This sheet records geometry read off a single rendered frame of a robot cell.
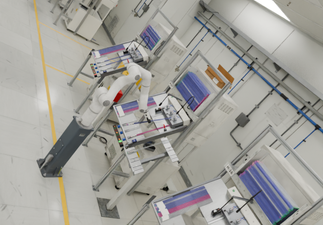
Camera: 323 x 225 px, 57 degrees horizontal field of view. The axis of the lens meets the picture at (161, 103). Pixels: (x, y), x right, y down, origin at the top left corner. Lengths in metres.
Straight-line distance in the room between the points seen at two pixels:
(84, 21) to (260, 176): 5.87
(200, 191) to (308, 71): 2.52
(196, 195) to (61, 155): 1.43
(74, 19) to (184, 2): 2.69
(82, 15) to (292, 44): 4.72
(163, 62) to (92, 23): 3.37
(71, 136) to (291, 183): 2.09
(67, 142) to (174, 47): 2.23
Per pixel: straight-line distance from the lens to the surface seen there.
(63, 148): 3.23
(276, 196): 2.67
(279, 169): 2.90
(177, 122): 3.42
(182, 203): 2.84
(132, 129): 3.47
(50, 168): 3.41
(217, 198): 2.90
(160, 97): 3.85
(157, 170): 3.85
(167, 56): 4.60
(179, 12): 6.38
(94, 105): 2.99
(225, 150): 4.86
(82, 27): 7.62
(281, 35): 5.15
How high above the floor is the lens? 2.25
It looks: 18 degrees down
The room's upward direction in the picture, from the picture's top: 40 degrees clockwise
